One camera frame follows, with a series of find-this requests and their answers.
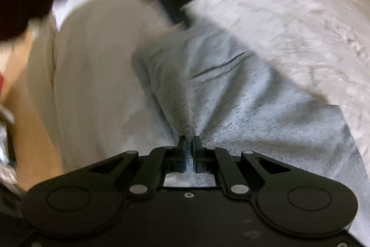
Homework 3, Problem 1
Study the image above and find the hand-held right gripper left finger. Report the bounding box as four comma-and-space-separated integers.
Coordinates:
87, 135, 190, 198

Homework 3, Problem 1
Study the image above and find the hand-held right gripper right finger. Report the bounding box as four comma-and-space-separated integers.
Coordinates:
192, 135, 292, 200

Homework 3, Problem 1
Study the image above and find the person's beige clothing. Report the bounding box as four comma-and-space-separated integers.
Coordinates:
26, 0, 180, 178

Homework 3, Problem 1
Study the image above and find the white floral bedspread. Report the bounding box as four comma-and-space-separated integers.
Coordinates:
182, 0, 370, 247

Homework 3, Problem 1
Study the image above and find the patterned grey cloth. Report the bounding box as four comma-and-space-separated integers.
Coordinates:
0, 104, 18, 185

